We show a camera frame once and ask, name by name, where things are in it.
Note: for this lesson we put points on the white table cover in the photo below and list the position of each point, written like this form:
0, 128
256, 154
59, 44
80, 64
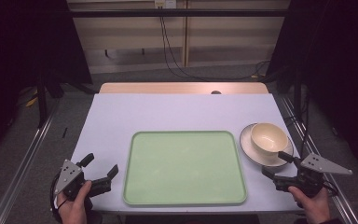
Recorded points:
174, 112

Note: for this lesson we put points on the small black floor item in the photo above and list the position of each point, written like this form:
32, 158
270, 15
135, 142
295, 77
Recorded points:
64, 132

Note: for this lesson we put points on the metal floor rail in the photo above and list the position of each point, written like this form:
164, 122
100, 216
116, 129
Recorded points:
320, 149
21, 161

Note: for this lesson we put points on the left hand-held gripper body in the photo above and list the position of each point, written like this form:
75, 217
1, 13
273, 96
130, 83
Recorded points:
71, 179

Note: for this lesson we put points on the white power outlet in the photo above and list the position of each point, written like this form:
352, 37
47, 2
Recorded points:
165, 3

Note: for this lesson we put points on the light green tray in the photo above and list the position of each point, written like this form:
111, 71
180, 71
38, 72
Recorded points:
185, 169

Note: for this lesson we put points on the wooden vertical post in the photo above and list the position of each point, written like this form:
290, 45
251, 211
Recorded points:
185, 37

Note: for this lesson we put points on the person's right hand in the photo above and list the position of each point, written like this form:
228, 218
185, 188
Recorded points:
312, 207

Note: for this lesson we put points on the black horizontal bar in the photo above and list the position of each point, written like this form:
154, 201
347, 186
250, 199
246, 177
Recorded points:
180, 13

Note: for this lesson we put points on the black metal stand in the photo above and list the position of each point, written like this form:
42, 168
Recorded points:
42, 102

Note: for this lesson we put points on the black curtain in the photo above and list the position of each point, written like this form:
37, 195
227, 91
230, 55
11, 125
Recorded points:
18, 46
338, 62

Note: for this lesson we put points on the person's left hand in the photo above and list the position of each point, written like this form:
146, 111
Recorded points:
74, 206

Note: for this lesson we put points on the yellow floor item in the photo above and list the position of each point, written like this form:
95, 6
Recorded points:
31, 100

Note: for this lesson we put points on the white plate with dark rim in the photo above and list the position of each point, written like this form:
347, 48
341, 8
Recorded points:
254, 154

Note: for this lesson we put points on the cream bowl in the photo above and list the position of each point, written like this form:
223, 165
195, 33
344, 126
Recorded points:
268, 138

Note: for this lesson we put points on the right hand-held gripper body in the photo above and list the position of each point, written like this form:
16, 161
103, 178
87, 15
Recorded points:
310, 174

